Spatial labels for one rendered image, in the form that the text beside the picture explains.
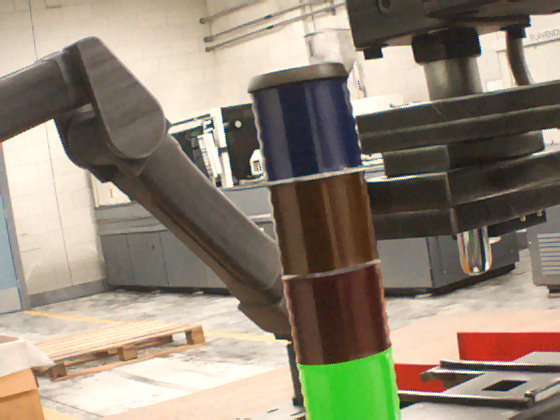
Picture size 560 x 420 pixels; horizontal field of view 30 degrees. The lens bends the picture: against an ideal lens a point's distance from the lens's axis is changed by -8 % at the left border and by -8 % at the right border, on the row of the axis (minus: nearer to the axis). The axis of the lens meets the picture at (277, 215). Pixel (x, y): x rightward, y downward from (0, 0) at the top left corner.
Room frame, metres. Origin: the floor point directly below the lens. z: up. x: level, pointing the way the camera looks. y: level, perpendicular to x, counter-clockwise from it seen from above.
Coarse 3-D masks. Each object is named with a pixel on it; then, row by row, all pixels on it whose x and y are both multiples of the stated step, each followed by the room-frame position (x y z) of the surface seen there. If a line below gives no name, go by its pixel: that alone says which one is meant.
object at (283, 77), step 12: (264, 72) 0.40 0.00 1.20; (276, 72) 0.40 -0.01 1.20; (288, 72) 0.40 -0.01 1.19; (300, 72) 0.40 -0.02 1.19; (312, 72) 0.40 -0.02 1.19; (324, 72) 0.40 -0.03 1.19; (336, 72) 0.40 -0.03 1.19; (252, 84) 0.41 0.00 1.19; (264, 84) 0.40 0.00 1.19; (276, 84) 0.40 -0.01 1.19; (288, 84) 0.40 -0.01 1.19
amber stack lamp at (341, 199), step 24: (288, 192) 0.40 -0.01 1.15; (312, 192) 0.40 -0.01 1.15; (336, 192) 0.40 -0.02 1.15; (360, 192) 0.40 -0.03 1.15; (288, 216) 0.40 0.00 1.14; (312, 216) 0.40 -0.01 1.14; (336, 216) 0.40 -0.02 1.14; (360, 216) 0.40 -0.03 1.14; (288, 240) 0.40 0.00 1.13; (312, 240) 0.40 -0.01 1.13; (336, 240) 0.40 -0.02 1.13; (360, 240) 0.40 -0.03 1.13; (288, 264) 0.40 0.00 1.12; (312, 264) 0.40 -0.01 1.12; (336, 264) 0.40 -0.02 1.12; (360, 264) 0.40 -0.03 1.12
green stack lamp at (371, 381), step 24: (360, 360) 0.40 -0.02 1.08; (384, 360) 0.40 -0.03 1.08; (312, 384) 0.40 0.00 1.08; (336, 384) 0.40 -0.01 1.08; (360, 384) 0.40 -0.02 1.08; (384, 384) 0.40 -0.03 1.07; (312, 408) 0.40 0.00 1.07; (336, 408) 0.40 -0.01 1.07; (360, 408) 0.40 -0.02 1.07; (384, 408) 0.40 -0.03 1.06
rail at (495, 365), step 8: (464, 368) 0.78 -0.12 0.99; (472, 368) 0.77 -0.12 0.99; (480, 368) 0.77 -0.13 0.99; (488, 368) 0.76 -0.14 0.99; (496, 368) 0.75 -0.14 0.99; (504, 368) 0.75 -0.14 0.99; (512, 368) 0.74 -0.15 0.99; (520, 368) 0.73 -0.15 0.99; (528, 368) 0.73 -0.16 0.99; (536, 368) 0.72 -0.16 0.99; (544, 368) 0.71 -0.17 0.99; (552, 368) 0.71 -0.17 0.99
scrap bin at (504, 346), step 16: (464, 336) 1.06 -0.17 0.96; (480, 336) 1.04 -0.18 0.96; (496, 336) 1.02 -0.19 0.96; (512, 336) 1.00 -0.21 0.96; (528, 336) 0.99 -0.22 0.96; (544, 336) 0.97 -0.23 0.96; (464, 352) 1.06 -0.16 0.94; (480, 352) 1.04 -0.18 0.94; (496, 352) 1.02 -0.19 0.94; (512, 352) 1.01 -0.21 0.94; (528, 352) 0.99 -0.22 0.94; (400, 368) 0.97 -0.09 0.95; (416, 368) 0.95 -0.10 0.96; (432, 368) 0.94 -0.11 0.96; (400, 384) 0.97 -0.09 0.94; (416, 384) 0.96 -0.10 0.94; (432, 384) 0.94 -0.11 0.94
